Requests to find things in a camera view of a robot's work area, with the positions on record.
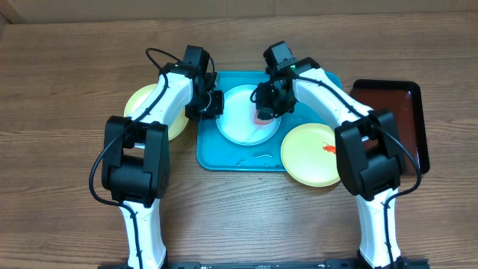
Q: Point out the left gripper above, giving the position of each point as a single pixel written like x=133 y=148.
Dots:
x=216 y=108

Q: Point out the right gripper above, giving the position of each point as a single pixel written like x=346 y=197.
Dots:
x=266 y=105

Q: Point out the pink green sponge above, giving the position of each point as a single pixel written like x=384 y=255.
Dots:
x=263 y=118

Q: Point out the light blue plate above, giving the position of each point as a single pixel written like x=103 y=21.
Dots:
x=237 y=123

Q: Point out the yellow plate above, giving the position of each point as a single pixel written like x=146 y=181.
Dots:
x=308 y=154
x=141 y=95

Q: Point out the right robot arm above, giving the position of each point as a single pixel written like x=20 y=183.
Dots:
x=369 y=153

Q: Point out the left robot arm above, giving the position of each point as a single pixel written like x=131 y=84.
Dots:
x=135 y=161

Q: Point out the teal plastic serving tray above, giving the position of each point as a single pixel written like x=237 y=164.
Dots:
x=215 y=152

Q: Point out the black red lacquer tray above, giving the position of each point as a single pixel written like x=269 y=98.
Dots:
x=403 y=99

